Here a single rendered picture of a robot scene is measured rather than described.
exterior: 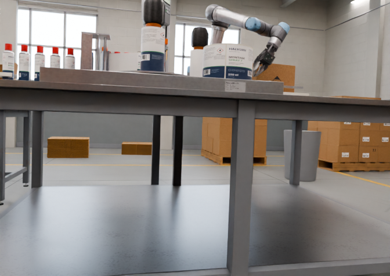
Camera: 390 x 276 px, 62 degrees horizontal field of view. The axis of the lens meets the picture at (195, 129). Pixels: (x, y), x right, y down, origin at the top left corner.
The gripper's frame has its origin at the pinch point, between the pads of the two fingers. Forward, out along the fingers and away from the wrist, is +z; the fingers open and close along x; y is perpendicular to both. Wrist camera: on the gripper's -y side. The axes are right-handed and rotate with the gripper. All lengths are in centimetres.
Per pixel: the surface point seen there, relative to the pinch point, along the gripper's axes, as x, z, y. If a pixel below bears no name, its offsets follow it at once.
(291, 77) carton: 28.9, -19.8, -19.0
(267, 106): -13, 33, 81
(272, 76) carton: 16.2, -11.6, -16.7
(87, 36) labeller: -87, 38, 16
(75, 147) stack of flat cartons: -92, 150, -377
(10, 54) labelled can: -116, 65, 2
